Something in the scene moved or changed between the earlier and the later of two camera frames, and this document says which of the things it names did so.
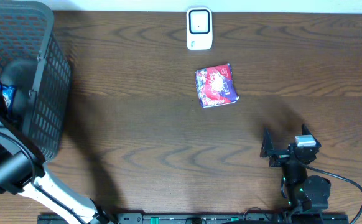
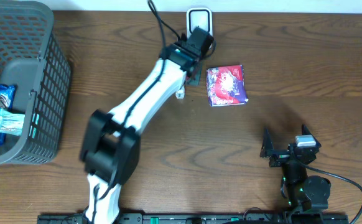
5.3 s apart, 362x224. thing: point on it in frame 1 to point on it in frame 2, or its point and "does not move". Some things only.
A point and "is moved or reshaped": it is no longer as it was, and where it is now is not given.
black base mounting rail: [193, 218] does not move
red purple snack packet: [215, 86] is moved or reshaped
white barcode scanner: [199, 28] does not move
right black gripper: [284, 154] does not move
